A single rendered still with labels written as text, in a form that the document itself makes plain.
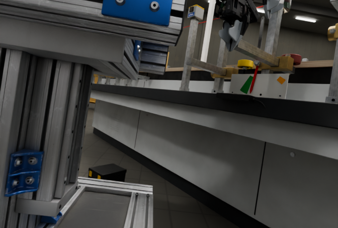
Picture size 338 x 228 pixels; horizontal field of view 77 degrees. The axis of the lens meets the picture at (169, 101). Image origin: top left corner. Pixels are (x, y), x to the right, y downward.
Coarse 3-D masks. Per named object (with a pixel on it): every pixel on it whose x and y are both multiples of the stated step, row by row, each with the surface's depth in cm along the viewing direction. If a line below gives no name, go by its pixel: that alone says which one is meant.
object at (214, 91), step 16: (144, 96) 158; (160, 96) 142; (176, 96) 130; (192, 96) 119; (208, 96) 110; (240, 112) 94; (256, 112) 88; (272, 112) 83; (288, 112) 78; (304, 112) 74; (320, 112) 71; (336, 112) 67; (336, 128) 67
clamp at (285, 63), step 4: (280, 56) 85; (284, 56) 83; (288, 56) 82; (280, 60) 84; (284, 60) 83; (288, 60) 82; (292, 60) 84; (264, 64) 90; (280, 64) 84; (284, 64) 83; (288, 64) 83; (292, 64) 85; (260, 68) 91; (264, 68) 89; (268, 68) 88; (272, 68) 87; (276, 68) 85; (280, 68) 84; (284, 68) 83; (288, 68) 83; (292, 68) 85
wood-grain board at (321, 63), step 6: (324, 60) 91; (330, 60) 89; (228, 66) 130; (294, 66) 100; (300, 66) 98; (306, 66) 96; (312, 66) 94; (318, 66) 92; (324, 66) 91; (330, 66) 89
